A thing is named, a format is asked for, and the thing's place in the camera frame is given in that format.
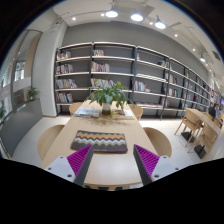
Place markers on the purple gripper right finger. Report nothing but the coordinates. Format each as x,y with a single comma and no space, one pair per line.
146,162

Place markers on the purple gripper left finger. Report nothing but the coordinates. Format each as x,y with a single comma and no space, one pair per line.
79,162

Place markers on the zigzag patterned folded towel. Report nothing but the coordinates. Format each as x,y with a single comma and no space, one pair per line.
100,141

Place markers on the wooden chair near right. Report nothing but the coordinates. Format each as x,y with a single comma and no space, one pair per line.
160,142

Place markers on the long wooden table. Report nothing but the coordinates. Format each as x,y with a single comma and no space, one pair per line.
105,169

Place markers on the wooden chair near left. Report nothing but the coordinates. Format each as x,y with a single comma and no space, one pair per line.
47,138

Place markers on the open book left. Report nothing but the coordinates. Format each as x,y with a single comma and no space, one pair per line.
87,112

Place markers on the open book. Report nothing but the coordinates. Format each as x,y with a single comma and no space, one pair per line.
122,114
87,112

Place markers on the wooden chair far right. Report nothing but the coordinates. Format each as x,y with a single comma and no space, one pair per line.
137,110

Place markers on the open book right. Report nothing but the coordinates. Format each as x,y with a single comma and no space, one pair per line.
122,114

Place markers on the wooden chair at side table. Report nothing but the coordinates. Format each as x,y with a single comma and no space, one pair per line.
191,121

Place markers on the wooden side table right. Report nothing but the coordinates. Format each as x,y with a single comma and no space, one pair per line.
199,149

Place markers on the green potted plant on table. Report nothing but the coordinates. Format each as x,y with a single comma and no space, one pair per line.
105,96

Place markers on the potted plant by window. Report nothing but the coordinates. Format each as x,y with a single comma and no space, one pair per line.
32,94

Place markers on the round ceiling lamp right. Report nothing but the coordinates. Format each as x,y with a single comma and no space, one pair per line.
160,25

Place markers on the round ceiling lamp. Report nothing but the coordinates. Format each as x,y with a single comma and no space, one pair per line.
136,17
160,25
111,14

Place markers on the round ceiling lamp middle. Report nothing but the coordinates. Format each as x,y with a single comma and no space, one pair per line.
136,17

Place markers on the round ceiling lamp left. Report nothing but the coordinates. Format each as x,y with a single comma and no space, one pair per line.
111,14

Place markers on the large wall bookshelf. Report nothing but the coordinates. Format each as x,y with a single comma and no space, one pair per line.
161,85

